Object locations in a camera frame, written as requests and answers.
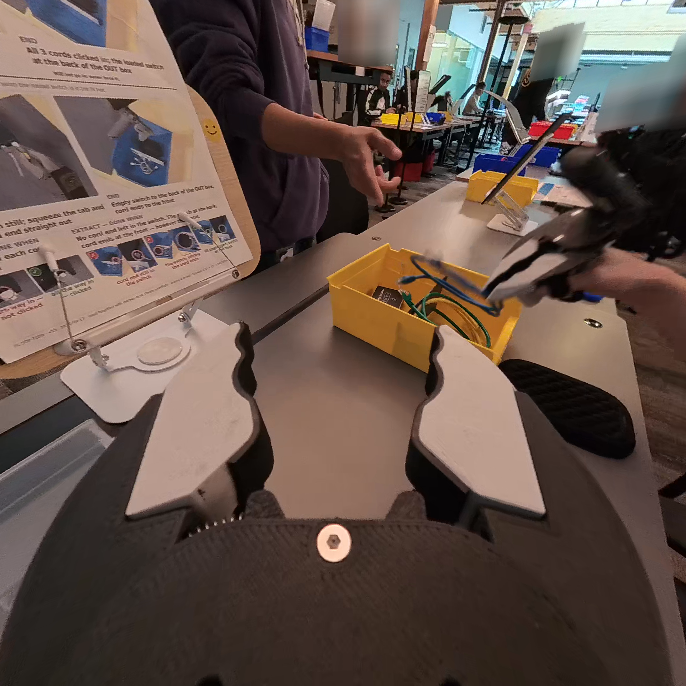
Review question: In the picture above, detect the red plastic bin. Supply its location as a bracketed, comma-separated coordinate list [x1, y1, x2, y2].
[528, 120, 581, 139]

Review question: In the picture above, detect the yellow plastic bin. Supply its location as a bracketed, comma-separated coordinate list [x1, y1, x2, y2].
[327, 243, 523, 374]

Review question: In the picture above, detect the green ethernet cable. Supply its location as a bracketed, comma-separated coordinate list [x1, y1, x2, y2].
[402, 289, 492, 349]

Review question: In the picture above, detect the clear plastic container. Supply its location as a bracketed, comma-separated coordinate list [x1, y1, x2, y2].
[0, 418, 116, 596]

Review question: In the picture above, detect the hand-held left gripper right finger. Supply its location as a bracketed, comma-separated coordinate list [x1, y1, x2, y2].
[404, 323, 547, 522]

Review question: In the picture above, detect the black textured pad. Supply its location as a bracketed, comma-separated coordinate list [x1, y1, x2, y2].
[498, 358, 637, 460]

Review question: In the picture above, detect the person's right hand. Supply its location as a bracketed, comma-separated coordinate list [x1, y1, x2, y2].
[576, 249, 686, 354]

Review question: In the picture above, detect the black chair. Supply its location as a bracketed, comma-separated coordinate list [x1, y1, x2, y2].
[316, 158, 371, 244]

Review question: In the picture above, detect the blue ethernet cable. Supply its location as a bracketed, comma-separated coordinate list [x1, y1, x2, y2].
[399, 255, 602, 317]

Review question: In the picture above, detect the small yellow bin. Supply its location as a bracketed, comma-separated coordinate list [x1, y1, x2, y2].
[465, 170, 539, 207]

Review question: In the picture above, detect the clear acrylic stand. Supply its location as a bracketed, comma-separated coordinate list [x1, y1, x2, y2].
[487, 190, 542, 235]

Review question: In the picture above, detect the wooden display board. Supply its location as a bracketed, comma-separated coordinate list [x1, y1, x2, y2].
[0, 0, 262, 378]

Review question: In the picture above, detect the white metal board stand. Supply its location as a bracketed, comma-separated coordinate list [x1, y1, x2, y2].
[60, 299, 237, 424]

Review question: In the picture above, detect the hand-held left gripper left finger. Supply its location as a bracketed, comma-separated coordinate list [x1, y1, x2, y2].
[125, 322, 275, 523]

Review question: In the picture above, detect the yellow ethernet cable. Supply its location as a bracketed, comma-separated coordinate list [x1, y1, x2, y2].
[437, 297, 488, 346]

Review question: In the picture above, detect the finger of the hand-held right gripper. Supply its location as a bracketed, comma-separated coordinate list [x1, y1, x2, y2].
[504, 208, 612, 269]
[481, 249, 577, 307]

